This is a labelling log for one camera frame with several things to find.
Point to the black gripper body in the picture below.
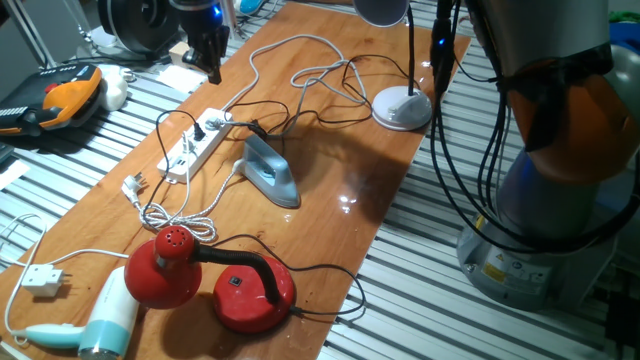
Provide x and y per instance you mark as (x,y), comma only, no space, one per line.
(202,32)

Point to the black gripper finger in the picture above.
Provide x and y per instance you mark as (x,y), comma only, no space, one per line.
(220,65)
(211,70)

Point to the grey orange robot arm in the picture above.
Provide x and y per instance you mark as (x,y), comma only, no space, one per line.
(540,50)

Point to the white power strip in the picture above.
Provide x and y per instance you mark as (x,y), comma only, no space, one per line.
(200,145)

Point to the white square plug adapter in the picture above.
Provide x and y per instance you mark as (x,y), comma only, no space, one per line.
(40,281)

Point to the small wooden cube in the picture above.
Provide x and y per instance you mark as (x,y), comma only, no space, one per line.
(177,50)

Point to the white paper sheet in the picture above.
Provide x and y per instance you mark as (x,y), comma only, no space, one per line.
(180,79)
(12,175)

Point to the blue white plastic object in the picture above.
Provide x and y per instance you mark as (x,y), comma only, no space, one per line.
(247,5)

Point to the black filament spool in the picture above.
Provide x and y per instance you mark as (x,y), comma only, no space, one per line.
(140,22)

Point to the white rounded lump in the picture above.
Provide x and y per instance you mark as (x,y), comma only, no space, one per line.
(115,90)

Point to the light blue travel iron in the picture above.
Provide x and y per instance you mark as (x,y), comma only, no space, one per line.
(272,175)

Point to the grey metal stand leg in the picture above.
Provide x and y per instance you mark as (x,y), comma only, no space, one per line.
(77,17)
(30,34)

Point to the black orange teach pendant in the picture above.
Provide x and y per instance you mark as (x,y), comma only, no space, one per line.
(65,97)

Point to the orange wooden board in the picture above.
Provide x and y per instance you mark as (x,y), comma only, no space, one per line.
(340,165)

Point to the white cylindrical device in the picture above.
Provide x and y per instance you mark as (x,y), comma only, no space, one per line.
(381,12)

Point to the red desk lamp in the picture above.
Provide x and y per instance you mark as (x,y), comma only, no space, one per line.
(165,275)

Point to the white blue hair dryer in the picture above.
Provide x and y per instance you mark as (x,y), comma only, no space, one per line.
(107,320)

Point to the blue plastic bag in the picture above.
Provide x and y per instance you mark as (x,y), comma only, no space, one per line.
(625,37)

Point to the light wooden post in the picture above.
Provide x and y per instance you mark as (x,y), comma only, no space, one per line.
(229,17)

